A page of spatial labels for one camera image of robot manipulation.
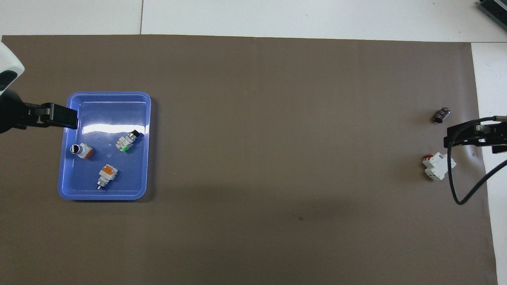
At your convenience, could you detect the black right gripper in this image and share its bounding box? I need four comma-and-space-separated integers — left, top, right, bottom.
444, 121, 507, 154

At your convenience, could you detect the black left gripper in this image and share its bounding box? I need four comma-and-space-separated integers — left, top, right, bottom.
0, 89, 78, 134

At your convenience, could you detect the small black terminal block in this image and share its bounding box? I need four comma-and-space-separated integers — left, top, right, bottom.
433, 106, 452, 124

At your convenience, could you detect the white circuit breaker red lever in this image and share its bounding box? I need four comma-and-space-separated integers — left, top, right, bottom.
422, 152, 457, 181

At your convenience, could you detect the blue plastic tray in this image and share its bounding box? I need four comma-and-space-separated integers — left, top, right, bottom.
57, 91, 152, 201

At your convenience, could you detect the gray ribbed metal device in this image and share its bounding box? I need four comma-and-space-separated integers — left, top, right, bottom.
477, 0, 507, 20

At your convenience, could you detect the brown table mat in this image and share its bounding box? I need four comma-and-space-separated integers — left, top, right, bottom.
0, 34, 499, 285

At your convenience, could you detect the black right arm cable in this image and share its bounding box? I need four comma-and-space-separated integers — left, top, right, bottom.
448, 116, 507, 205

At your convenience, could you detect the white switch with black lens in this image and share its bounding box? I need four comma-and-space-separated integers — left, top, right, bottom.
70, 143, 94, 160

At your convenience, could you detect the white switch with black knob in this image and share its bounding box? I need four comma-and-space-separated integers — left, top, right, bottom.
115, 129, 143, 153

